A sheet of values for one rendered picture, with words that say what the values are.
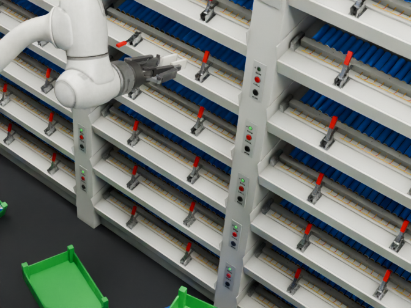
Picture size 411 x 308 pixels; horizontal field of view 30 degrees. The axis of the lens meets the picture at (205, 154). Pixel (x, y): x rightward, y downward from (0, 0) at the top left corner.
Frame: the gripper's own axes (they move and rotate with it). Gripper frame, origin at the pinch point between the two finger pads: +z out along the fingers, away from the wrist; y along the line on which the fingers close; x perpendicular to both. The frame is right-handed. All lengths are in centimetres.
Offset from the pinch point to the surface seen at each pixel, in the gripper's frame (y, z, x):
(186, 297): 29, -7, -62
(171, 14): -9.2, 6.6, 9.6
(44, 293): -30, -2, -106
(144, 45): -20.9, 12.8, -6.3
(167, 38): -15.0, 15.6, -1.8
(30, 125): -76, 25, -67
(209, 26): 4.9, 5.7, 12.2
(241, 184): 23.0, 16.8, -33.4
